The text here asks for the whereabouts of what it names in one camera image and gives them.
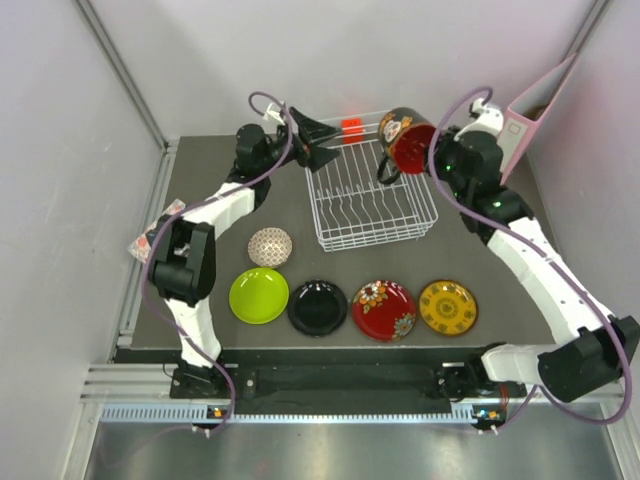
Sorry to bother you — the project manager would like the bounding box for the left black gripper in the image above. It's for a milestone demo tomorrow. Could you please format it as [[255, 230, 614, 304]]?
[[258, 107, 342, 175]]

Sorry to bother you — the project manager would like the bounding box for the black floral mug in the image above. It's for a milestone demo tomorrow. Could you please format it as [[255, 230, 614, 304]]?
[[377, 107, 436, 185]]

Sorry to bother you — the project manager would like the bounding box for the white wire dish rack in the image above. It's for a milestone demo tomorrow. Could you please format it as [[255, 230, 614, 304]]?
[[306, 111, 439, 252]]

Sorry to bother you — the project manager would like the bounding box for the patterned ceramic bowl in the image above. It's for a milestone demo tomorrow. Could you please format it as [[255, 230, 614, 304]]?
[[247, 227, 293, 268]]

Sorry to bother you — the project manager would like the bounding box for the yellow brown plate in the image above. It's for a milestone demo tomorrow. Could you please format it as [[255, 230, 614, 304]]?
[[418, 279, 479, 337]]

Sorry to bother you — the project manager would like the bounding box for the green plate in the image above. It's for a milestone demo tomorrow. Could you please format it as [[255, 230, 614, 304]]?
[[228, 267, 289, 325]]

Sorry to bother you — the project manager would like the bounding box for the black plate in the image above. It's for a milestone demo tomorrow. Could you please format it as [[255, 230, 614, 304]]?
[[286, 280, 348, 338]]

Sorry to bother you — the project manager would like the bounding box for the red floral plate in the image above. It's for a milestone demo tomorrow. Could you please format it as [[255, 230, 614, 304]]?
[[351, 280, 417, 343]]

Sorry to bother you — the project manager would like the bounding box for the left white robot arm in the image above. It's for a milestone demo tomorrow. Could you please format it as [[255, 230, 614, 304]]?
[[147, 105, 342, 397]]

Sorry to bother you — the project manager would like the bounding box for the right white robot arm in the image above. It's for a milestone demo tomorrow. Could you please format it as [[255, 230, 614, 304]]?
[[425, 127, 639, 403]]

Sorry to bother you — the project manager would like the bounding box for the floral cover book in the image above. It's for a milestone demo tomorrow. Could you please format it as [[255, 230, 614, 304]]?
[[127, 199, 186, 264]]

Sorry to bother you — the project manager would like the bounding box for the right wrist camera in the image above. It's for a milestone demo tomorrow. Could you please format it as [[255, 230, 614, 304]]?
[[454, 98, 504, 141]]

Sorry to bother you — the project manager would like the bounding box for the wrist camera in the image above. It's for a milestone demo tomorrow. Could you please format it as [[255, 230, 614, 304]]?
[[454, 98, 504, 141], [262, 102, 287, 125]]

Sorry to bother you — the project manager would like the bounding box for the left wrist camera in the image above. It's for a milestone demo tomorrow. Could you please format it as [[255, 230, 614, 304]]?
[[262, 102, 287, 125]]

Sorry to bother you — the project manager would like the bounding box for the pink ring binder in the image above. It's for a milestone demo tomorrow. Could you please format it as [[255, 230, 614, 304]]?
[[497, 53, 577, 184]]

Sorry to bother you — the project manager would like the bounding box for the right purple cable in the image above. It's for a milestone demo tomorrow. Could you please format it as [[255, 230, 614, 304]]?
[[428, 87, 634, 426]]

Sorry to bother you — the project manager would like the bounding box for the purple cable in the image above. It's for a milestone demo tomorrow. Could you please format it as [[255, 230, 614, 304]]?
[[428, 87, 634, 426], [140, 90, 294, 431]]

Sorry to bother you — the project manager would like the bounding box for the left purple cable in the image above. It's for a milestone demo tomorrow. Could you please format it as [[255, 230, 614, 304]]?
[[140, 90, 294, 431]]

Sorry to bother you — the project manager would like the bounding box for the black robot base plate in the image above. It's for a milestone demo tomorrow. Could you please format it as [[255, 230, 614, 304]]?
[[169, 345, 525, 413]]

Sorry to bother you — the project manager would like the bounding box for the white cable duct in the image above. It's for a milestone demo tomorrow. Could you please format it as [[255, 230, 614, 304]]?
[[100, 403, 478, 425]]

